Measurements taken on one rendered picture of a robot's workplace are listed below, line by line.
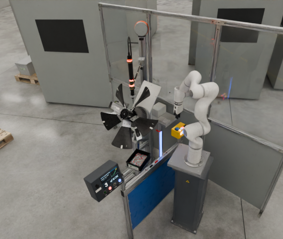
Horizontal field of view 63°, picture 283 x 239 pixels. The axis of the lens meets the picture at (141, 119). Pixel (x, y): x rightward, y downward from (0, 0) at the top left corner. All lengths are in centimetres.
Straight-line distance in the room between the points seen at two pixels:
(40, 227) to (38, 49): 306
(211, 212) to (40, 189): 227
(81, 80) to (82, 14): 121
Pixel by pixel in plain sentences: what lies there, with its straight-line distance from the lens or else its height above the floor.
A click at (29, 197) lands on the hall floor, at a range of 358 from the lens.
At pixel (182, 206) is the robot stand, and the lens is 264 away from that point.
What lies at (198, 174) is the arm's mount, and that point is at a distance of 215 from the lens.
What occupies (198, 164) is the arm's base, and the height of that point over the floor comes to 98.
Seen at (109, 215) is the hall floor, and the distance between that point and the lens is 308.
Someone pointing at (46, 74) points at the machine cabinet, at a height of 71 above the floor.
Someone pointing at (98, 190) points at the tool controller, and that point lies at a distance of 182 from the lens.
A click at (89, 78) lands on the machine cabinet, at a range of 455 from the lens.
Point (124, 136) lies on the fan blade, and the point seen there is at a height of 102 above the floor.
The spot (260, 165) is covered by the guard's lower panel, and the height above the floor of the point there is 69.
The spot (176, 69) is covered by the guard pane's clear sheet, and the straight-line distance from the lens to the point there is 274.
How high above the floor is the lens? 258
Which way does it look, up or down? 36 degrees down
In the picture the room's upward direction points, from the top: 4 degrees counter-clockwise
